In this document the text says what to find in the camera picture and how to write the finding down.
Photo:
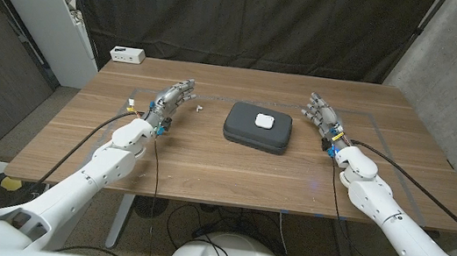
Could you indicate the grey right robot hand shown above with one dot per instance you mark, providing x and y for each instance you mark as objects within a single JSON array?
[{"x": 327, "y": 119}]

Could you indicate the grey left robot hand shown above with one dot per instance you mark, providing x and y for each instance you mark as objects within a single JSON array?
[{"x": 165, "y": 102}]

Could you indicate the white AirPod earbud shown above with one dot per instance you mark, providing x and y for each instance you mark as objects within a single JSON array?
[{"x": 199, "y": 108}]

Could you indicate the white AirPods case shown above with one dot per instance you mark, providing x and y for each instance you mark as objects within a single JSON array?
[{"x": 264, "y": 121}]

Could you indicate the black zip case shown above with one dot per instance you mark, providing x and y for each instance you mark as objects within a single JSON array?
[{"x": 242, "y": 125}]

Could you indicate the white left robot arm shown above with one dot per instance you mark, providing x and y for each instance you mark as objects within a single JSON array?
[{"x": 69, "y": 195}]

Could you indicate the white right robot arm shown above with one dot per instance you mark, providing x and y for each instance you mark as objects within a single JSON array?
[{"x": 408, "y": 244}]

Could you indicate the white power strip box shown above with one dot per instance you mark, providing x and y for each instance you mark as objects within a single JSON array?
[{"x": 127, "y": 55}]

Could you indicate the black round floor disc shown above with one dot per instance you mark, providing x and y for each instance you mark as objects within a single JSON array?
[{"x": 151, "y": 207}]

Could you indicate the black curtain backdrop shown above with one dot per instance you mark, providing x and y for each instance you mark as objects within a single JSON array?
[{"x": 247, "y": 15}]

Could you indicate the grey table leg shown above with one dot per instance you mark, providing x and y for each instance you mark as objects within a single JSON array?
[
  {"x": 344, "y": 249},
  {"x": 120, "y": 220}
]

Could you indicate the black backdrop stand pole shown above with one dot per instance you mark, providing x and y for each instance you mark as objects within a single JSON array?
[{"x": 418, "y": 29}]

